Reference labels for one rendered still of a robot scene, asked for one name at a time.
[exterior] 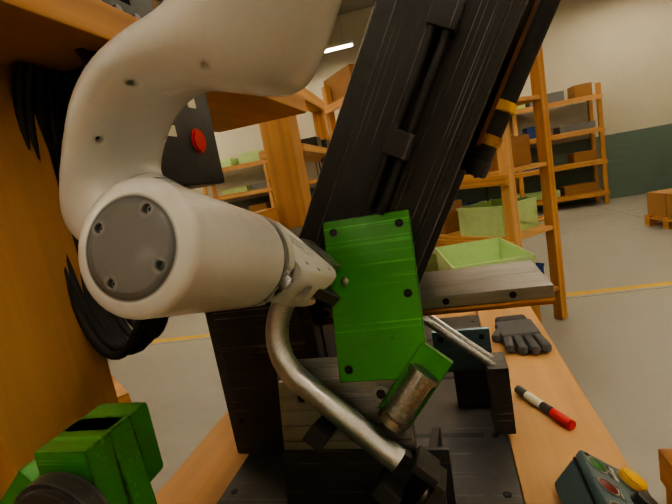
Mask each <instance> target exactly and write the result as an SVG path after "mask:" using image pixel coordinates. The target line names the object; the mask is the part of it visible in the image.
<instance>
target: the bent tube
mask: <svg viewBox="0 0 672 504"><path fill-rule="evenodd" d="M301 240H302V241H303V242H304V243H305V244H306V245H308V246H309V247H310V248H311V249H312V250H314V251H315V252H316V253H317V254H318V255H319V256H321V257H322V258H323V259H324V260H325V261H326V262H327V263H328V264H330V265H331V266H332V267H333V268H334V270H338V271H339V270H340V269H341V267H342V265H340V264H339V263H338V262H337V261H336V260H335V259H333V258H332V257H331V256H330V255H329V254H327V253H326V252H325V251H324V250H323V249H321V248H320V247H319V246H318V245H317V244H315V243H314V242H313V241H311V240H307V239H304V238H301ZM294 308H295V307H293V306H285V305H280V304H276V303H271V305H270V308H269V311H268V315H267V320H266V344H267V350H268V353H269V357H270V359H271V362H272V364H273V366H274V368H275V370H276V372H277V373H278V375H279V376H280V378H281V379H282V380H283V382H284V383H285V384H286V385H287V386H288V387H289V388H290V389H291V390H292V391H294V392H295V393H296V394H297V395H298V396H300V397H301V398H302V399H303V400H304V401H306V402H307V403H308V404H309V405H311V406H312V407H313V408H314V409H315V410H317V411H318V412H319V413H320V414H321V415H323V416H324V417H325V418H326V419H327V420H329V421H330V422H331V423H332V424H334V425H335V426H336V427H337V428H338V429H340V430H341V431H342V432H343V433H344V434H346V435H347V436H348V437H349V438H351V439H352V440H353V441H354V442H355V443H357V444H358V445H359V446H360V447H361V448H363V449H364V450H365V451H366V452H368V453H369V454H370V455H371V456H372V457H374V458H375V459H376V460H377V461H378V462H380V463H381V464H382V465H383V466H384V467H386V468H387V469H388V470H389V471H391V472H393V471H394V470H395V468H396V467H397V466H398V464H399V463H400V461H401V460H402V458H403V456H404V454H405V452H406V450H405V449H404V448H403V447H402V446H400V445H399V444H398V443H397V442H395V441H394V440H393V439H392V438H390V437H389V436H388V435H387V434H385V433H384V432H383V431H382V430H380V429H379V428H378V427H377V426H375V425H374V424H373V423H372V422H370V421H369V420H368V419H367V418H365V417H364V416H363V415H362V414H360V413H359V412H358V411H357V410H355V409H354V408H353V407H352V406H350V405H349V404H348V403H347V402H345V401H344V400H343V399H342V398H340V397H339V396H338V395H337V394H335V393H334V392H333V391H332V390H330V389H329V388H328V387H327V386H325V385H324V384H323V383H322V382H320V381H319V380H318V379H317V378H315V377H314V376H313V375H312V374H310V373H309V372H308V371H307V370H306V369H304V368H303V366H302V365H301V364H300V363H299V362H298V360H297V359H296V357H295V355H294V353H293V351H292V348H291V345H290V340H289V323H290V318H291V315H292V312H293V310H294Z"/></svg>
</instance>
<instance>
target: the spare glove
mask: <svg viewBox="0 0 672 504"><path fill-rule="evenodd" d="M495 329H496V330H495V331H494V333H493V334H492V341H493V342H495V343H498V342H500V341H501V340H502V342H503V343H504V346H505V350H506V352H507V353H514V351H515V346H514V343H515V345H516V347H517V349H518V351H519V353H520V354H521V355H526V354H528V348H529V350H530V351H531V352H532V354H535V355H538V354H540V352H541V349H542V350H543V351H544V352H551V350H552V345H551V343H550V342H549V341H548V340H547V339H546V338H545V337H544V336H543V335H542V334H541V332H540V330H539V329H538V328H537V327H536V325H535V324H534V323H533V322H532V320H531V319H527V318H526V317H525V315H522V314H520V315H510V316H501V317H496V318H495ZM513 342H514V343H513Z"/></svg>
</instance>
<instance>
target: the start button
mask: <svg viewBox="0 0 672 504"><path fill-rule="evenodd" d="M618 473H619V475H620V477H621V478H622V479H623V480H624V481H625V482H626V483H627V484H628V485H629V486H631V487H632V488H633V489H635V490H637V491H643V492H645V491H646V490H647V489H648V487H647V483H646V482H645V480H644V479H643V478H642V477H641V476H640V475H638V474H637V473H636V472H634V471H633V470H631V469H629V468H626V467H624V468H621V469H620V470H619V472H618Z"/></svg>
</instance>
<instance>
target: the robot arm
mask: <svg viewBox="0 0 672 504"><path fill-rule="evenodd" d="M341 2H342V0H164V1H163V2H162V3H161V4H160V5H159V6H158V7H156V8H155V9H154V10H153V11H152V12H150V13H149V14H147V15H146V16H144V17H143V18H141V19H139V20H138V21H136V22H134V23H133V24H131V25H130V26H128V27H127V28H125V29H124V30H123V31H121V32H120V33H118V34H117V35H116V36H115V37H113V38H112V39H111V40H109V41H108V42H107V43H106V44H105V45H104V46H103V47H102V48H100V49H99V50H98V52H97V53H96V54H95V55H94V56H93V57H92V58H91V59H90V61H89V62H88V64H87V65H86V66H85V68H84V69H83V71H82V73H81V75H80V77H79V78H78V80H77V82H76V84H75V87H74V89H73V92H72V95H71V98H70V101H69V105H68V109H67V114H66V119H65V125H64V132H63V140H62V148H61V158H60V170H59V203H60V210H61V214H62V217H63V220H64V223H65V225H66V227H67V228H68V230H69V231H70V232H71V233H72V235H73V236H74V237H75V238H76V239H77V240H78V241H79V244H78V260H79V267H80V272H81V275H82V278H83V281H84V283H85V285H86V287H87V289H88V291H89V293H90V294H91V296H92V297H93V298H94V299H95V300H96V301H97V303H98V304H99V305H100V306H102V307H103V308H104V309H105V310H107V311H108V312H110V313H112V314H114V315H116V316H119V317H122V318H126V319H131V320H145V319H154V318H163V317H171V316H180V315H189V314H197V313H206V312H215V311H223V310H232V309H240V308H248V307H257V306H262V305H265V304H266V303H267V302H272V303H276V304H280V305H285V306H293V307H304V306H310V305H313V304H315V303H316V301H315V300H316V299H318V300H320V301H322V302H325V303H327V304H329V305H331V306H335V305H336V303H337V302H338V301H339V300H340V297H339V295H338V294H337V293H336V292H335V291H334V290H333V289H331V286H332V285H331V284H332V283H333V281H334V280H335V278H336V272H335V270H334V268H333V267H332V266H331V265H330V264H328V263H327V262H326V261H325V260H324V259H323V258H322V257H321V256H319V255H318V254H317V253H316V252H315V251H314V250H312V249H311V248H310V247H309V246H308V245H306V244H305V243H304V242H303V241H302V240H301V239H299V238H298V237H297V236H296V235H295V234H293V233H292V232H291V231H290V230H288V229H287V228H286V227H285V226H283V225H282V224H280V223H278V222H276V221H274V220H272V219H271V218H268V217H265V216H263V215H260V214H257V213H254V212H251V211H249V210H246V209H243V208H240V207H237V206H234V205H232V204H229V203H226V202H223V201H220V200H217V199H215V198H212V197H209V196H206V195H203V194H201V193H198V192H195V191H193V190H191V189H189V188H186V187H184V186H182V185H180V184H178V183H176V182H174V181H173V180H171V179H169V178H167V177H165V176H163V174H162V171H161V161H162V155H163V150H164V147H165V143H166V140H167V137H168V134H169V131H170V128H171V126H172V124H173V122H174V120H175V118H176V116H177V115H178V114H179V112H180V111H181V110H182V109H183V108H184V106H185V105H186V104H187V103H188V102H190V101H191V100H192V99H194V98H195V97H197V96H198V95H201V94H203V93H206V92H212V91H222V92H231V93H239V94H248V95H256V96H268V97H282V96H288V95H293V94H295V93H297V92H299V91H301V90H302V89H304V88H305V87H306V86H307V85H308V84H309V83H310V81H311V80H312V78H313V77H314V75H315V74H316V72H317V70H318V68H319V65H320V63H321V61H322V58H323V56H324V53H325V51H326V48H327V45H328V43H329V40H330V37H331V34H332V31H333V27H334V24H335V21H336V18H337V15H338V12H339V8H340V5H341ZM315 298H316V299H315Z"/></svg>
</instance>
